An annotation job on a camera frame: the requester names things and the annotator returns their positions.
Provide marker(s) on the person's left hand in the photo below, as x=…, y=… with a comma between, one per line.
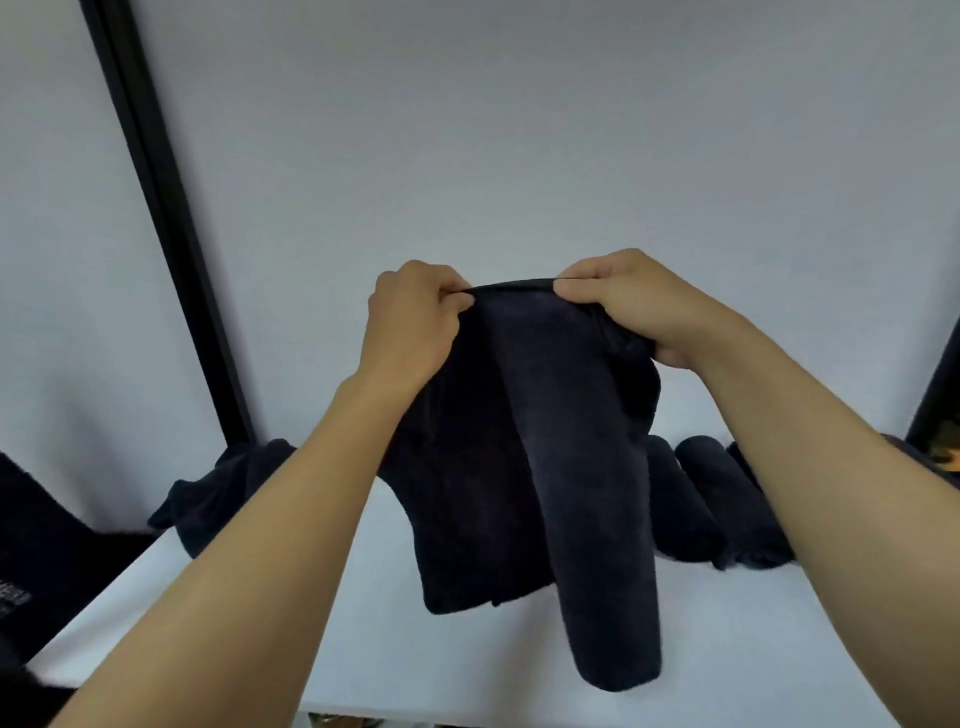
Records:
x=409, y=337

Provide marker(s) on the person's right hand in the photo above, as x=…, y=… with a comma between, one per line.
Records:
x=660, y=307

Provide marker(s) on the heap of dark navy towels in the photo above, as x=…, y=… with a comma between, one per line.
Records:
x=217, y=495

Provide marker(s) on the person's left forearm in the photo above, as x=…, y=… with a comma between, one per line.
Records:
x=225, y=600

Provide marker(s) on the person's right forearm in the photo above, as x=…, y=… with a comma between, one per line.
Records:
x=847, y=525

